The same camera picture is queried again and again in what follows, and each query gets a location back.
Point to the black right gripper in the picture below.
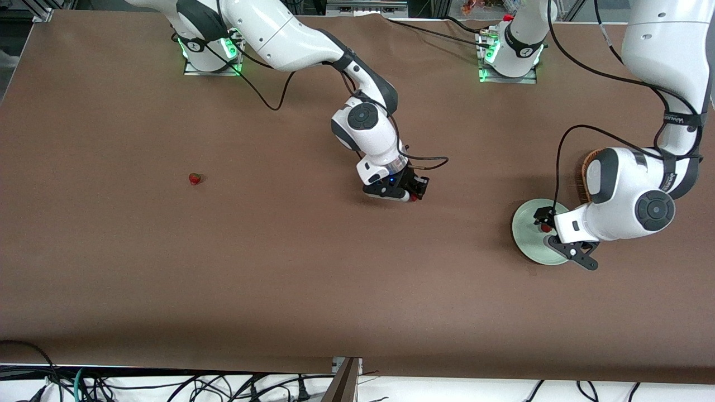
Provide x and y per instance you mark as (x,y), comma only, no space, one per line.
(412,178)

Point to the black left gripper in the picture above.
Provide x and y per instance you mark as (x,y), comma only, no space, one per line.
(543,214)

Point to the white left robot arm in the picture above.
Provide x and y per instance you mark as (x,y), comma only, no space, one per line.
(665,44)

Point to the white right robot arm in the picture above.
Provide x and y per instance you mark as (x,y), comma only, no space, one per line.
(279,33)

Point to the pale green round plate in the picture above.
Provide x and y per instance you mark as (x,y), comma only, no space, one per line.
(528,234)

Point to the brown wicker basket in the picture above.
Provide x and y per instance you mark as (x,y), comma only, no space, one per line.
(584,178)

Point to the brown table cover sheet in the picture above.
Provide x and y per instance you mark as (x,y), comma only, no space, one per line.
(357,279)

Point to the grey metal box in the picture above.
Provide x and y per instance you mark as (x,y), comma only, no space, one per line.
(366,8)

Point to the orange object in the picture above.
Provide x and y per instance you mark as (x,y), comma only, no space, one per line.
(472,6)

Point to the aluminium profile bar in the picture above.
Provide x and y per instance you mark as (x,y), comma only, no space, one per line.
(343,385)

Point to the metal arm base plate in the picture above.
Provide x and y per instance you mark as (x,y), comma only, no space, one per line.
(192,71)
(528,80)

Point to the aluminium frame corner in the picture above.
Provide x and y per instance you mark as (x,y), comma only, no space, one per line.
(42,15)

